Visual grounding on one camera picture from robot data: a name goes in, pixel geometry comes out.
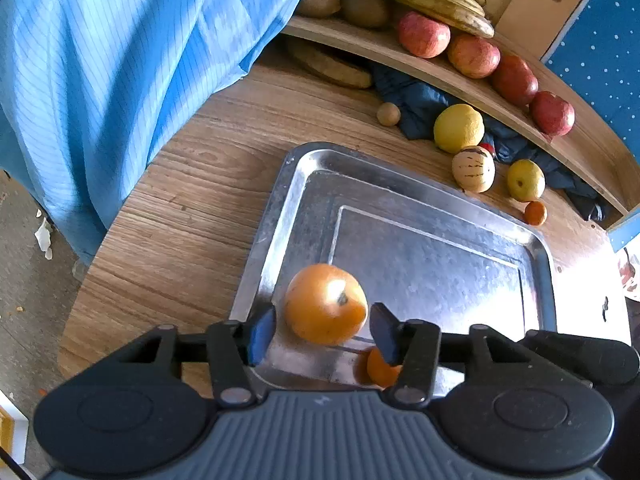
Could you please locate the blue white-dotted panel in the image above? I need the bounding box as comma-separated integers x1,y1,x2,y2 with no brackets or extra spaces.
542,0,640,251

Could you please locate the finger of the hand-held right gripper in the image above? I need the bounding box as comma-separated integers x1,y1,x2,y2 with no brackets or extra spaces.
521,329,640,387

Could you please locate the curved wooden shelf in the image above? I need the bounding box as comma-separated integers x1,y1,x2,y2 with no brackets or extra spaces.
280,0,633,221

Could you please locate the red apple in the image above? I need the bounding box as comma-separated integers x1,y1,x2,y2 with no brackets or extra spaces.
398,11,451,59
530,91,576,137
490,55,539,107
447,33,501,79

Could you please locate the small brown round fruit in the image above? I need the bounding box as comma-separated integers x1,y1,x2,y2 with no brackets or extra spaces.
376,102,402,127

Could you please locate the large yellow lemon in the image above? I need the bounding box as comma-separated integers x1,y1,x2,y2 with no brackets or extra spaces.
433,103,485,154

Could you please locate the yellow banana bunch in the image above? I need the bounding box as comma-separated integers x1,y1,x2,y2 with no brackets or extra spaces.
382,0,496,39

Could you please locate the wooden back panel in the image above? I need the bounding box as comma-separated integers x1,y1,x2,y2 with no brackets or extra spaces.
370,0,606,58

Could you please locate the striped pepino melon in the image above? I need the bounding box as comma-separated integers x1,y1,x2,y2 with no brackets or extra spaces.
452,146,496,194

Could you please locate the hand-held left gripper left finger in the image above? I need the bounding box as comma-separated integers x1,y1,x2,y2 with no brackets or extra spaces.
114,304,278,408

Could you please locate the rectangular metal tray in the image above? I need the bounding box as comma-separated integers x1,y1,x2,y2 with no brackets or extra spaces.
227,142,557,391

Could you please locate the white paper scrap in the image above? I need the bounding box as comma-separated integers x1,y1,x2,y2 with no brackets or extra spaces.
34,217,55,261

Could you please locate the small orange tangerine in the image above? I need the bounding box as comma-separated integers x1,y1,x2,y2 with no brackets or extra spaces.
523,200,548,226

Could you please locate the light blue striped coat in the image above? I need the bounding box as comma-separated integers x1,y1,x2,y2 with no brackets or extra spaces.
0,0,321,266

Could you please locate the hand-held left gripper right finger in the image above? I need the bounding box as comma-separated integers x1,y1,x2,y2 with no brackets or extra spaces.
369,302,527,408

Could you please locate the dark blue cloth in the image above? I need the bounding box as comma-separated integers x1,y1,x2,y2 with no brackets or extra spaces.
371,62,608,222

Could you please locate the flat brown oval board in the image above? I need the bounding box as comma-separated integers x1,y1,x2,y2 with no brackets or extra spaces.
286,37,373,90

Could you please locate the red patterned blanket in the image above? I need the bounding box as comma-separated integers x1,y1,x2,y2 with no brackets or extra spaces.
617,247,640,293

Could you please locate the brown potato right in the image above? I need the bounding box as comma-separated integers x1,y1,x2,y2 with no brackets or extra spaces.
341,0,392,29

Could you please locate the orange persimmon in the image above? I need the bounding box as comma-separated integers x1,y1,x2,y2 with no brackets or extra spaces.
284,263,369,346

